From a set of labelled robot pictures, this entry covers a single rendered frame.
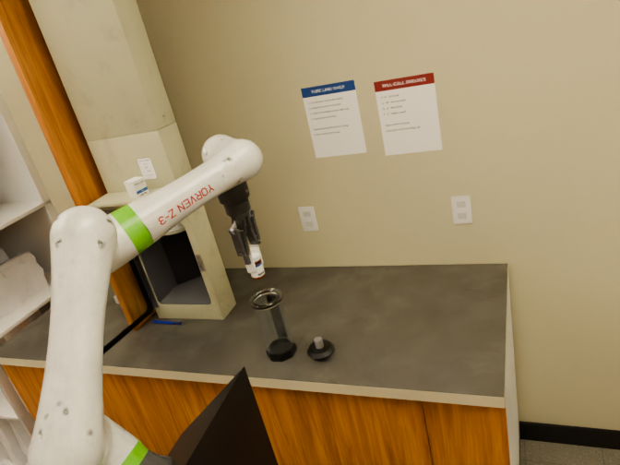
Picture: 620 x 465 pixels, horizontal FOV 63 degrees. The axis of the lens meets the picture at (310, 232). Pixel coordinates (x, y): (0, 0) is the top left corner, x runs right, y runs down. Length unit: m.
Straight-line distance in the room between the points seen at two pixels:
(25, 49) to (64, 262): 1.07
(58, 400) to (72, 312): 0.16
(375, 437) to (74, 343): 1.05
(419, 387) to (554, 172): 0.89
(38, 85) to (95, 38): 0.28
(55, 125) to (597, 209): 1.89
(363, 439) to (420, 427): 0.21
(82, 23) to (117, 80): 0.19
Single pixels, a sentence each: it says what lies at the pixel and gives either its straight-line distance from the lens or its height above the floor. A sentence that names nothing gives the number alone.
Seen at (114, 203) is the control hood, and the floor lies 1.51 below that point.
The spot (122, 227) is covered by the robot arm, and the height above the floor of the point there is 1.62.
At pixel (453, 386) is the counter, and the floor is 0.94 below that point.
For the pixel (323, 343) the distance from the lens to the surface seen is 1.70.
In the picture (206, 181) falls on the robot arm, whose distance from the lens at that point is 1.29.
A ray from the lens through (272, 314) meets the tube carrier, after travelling 1.65.
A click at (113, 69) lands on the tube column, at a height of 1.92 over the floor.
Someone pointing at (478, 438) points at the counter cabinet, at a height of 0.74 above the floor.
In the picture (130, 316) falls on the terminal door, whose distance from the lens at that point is 2.13.
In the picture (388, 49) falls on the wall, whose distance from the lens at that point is 1.87.
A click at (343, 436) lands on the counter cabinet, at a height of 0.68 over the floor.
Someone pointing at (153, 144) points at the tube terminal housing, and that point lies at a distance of 1.83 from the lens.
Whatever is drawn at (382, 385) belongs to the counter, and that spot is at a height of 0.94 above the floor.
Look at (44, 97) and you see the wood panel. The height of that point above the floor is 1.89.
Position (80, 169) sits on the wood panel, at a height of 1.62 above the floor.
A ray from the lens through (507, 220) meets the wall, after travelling 2.02.
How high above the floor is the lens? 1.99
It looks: 24 degrees down
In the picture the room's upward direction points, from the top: 14 degrees counter-clockwise
